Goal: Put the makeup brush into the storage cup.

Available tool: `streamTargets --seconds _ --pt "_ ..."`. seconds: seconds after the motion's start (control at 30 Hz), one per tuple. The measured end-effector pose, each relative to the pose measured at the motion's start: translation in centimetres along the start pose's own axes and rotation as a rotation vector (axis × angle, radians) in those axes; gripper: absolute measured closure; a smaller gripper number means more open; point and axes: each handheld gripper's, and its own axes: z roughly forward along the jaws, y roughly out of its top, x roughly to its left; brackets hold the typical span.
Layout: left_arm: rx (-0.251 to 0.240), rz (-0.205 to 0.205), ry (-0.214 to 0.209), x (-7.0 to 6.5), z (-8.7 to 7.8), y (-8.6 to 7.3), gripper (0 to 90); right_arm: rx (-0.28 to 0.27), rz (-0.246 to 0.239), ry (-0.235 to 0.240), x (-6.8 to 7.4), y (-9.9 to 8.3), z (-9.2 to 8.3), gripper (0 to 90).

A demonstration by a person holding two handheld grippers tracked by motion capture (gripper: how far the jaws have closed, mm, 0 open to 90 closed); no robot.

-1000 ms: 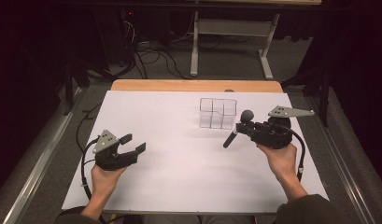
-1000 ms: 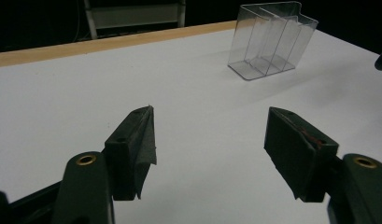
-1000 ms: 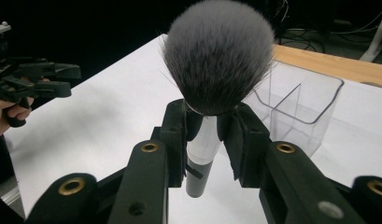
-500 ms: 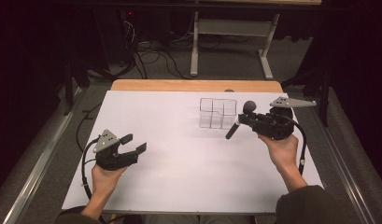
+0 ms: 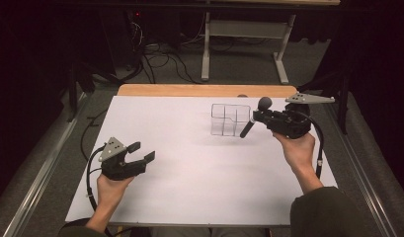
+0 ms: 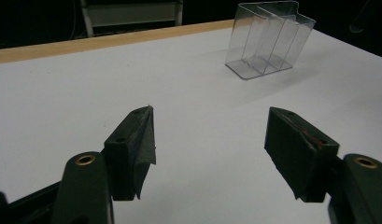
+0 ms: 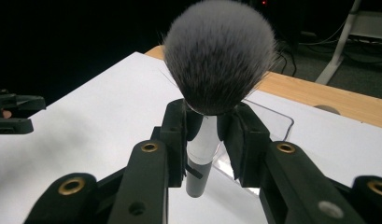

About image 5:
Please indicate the clear acrylic organizer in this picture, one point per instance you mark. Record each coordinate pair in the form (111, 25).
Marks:
(229, 120)

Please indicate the dark computer tower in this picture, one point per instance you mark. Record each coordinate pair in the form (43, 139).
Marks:
(122, 39)

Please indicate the black metal stand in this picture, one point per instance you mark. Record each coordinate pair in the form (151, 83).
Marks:
(74, 92)
(344, 98)

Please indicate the person's right hand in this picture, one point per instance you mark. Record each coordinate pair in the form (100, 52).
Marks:
(298, 151)

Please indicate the white table mat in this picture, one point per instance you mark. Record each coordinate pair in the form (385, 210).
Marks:
(196, 177)

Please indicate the person's left hand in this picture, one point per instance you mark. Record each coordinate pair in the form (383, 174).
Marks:
(110, 192)

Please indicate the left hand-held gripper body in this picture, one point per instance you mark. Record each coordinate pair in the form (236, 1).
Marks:
(119, 166)

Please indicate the metal floor rail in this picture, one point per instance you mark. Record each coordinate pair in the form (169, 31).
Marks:
(364, 184)
(41, 174)

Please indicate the black makeup brush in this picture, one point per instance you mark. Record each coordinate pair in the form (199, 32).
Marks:
(246, 129)

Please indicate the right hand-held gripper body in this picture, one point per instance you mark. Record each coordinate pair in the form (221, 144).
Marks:
(291, 123)

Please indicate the white metal desk frame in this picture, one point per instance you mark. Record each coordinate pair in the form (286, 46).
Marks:
(245, 29)

